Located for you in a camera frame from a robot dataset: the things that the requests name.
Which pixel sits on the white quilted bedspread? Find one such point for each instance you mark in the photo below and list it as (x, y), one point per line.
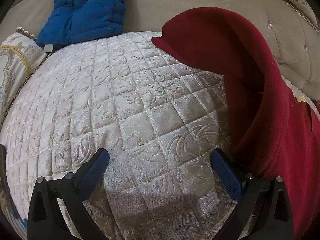
(112, 100)

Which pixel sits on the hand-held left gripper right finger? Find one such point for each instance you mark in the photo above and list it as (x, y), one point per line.
(225, 171)

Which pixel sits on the beige tufted headboard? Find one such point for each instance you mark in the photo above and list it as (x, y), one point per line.
(175, 0)

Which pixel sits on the cream frilled cloth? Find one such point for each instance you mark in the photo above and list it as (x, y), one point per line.
(291, 87)

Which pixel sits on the cream patterned pillow gold trim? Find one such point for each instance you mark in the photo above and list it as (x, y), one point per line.
(15, 65)

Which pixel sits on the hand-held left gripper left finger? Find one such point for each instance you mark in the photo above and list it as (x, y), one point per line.
(96, 166)

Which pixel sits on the small white tag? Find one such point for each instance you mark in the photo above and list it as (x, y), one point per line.
(48, 47)

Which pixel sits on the dark red garment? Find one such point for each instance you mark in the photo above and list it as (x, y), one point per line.
(270, 120)

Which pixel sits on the blue quilted blanket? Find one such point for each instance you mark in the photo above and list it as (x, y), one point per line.
(85, 12)

